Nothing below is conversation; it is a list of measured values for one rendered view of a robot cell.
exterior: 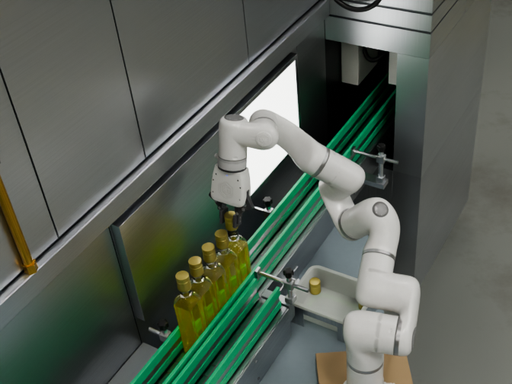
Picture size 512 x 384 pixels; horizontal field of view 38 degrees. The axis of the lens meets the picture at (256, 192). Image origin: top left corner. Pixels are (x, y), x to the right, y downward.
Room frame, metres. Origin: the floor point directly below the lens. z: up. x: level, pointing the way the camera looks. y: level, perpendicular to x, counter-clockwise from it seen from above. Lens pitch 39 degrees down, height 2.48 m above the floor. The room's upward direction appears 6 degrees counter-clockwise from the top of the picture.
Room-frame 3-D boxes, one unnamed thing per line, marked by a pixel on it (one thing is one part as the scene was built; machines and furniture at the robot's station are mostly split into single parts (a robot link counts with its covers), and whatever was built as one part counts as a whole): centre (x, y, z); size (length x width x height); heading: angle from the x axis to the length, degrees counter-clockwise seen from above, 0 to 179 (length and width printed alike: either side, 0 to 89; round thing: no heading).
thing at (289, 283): (1.46, -0.04, 0.95); 0.17 x 0.03 x 0.12; 55
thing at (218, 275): (1.42, 0.14, 0.99); 0.06 x 0.06 x 0.21; 54
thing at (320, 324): (1.52, -0.17, 0.79); 0.27 x 0.17 x 0.08; 55
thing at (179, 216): (1.73, 0.09, 1.15); 0.90 x 0.03 x 0.34; 145
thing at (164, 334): (1.32, 0.30, 0.94); 0.07 x 0.04 x 0.13; 55
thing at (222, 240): (1.46, 0.10, 1.14); 0.04 x 0.04 x 0.04
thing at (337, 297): (1.50, -0.19, 0.80); 0.22 x 0.17 x 0.09; 55
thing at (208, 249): (1.42, 0.14, 1.14); 0.04 x 0.04 x 0.04
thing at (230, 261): (1.46, 0.10, 0.99); 0.06 x 0.06 x 0.21; 55
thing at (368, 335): (1.18, -0.24, 1.01); 0.13 x 0.10 x 0.16; 69
